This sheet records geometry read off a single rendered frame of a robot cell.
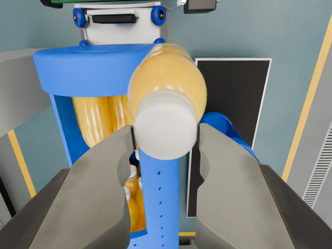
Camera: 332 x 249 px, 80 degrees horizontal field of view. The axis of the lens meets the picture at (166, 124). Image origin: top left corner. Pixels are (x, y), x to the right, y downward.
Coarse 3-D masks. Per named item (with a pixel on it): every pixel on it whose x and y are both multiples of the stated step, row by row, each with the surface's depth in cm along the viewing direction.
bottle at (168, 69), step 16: (160, 48) 21; (176, 48) 22; (144, 64) 16; (160, 64) 15; (176, 64) 15; (192, 64) 16; (144, 80) 14; (160, 80) 14; (176, 80) 14; (192, 80) 15; (128, 96) 16; (144, 96) 14; (176, 96) 13; (192, 96) 14
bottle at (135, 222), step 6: (132, 198) 52; (132, 204) 50; (132, 210) 50; (138, 210) 52; (132, 216) 50; (138, 216) 52; (132, 222) 50; (138, 222) 52; (132, 228) 51; (138, 228) 53
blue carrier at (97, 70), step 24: (72, 48) 41; (96, 48) 38; (120, 48) 37; (144, 48) 35; (48, 72) 32; (72, 72) 30; (96, 72) 30; (120, 72) 31; (72, 96) 32; (96, 96) 32; (72, 120) 52; (72, 144) 52; (144, 168) 40; (168, 168) 45; (144, 192) 42; (168, 192) 47; (168, 216) 50; (144, 240) 47; (168, 240) 54
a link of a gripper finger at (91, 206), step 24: (96, 144) 10; (120, 144) 10; (72, 168) 9; (96, 168) 9; (120, 168) 9; (72, 192) 7; (96, 192) 7; (120, 192) 7; (48, 216) 7; (72, 216) 7; (96, 216) 6; (120, 216) 6; (48, 240) 6; (72, 240) 6; (96, 240) 6; (120, 240) 7
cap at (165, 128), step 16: (160, 96) 12; (144, 112) 11; (160, 112) 11; (176, 112) 11; (192, 112) 12; (144, 128) 12; (160, 128) 12; (176, 128) 12; (192, 128) 12; (144, 144) 12; (160, 144) 12; (176, 144) 12; (192, 144) 12
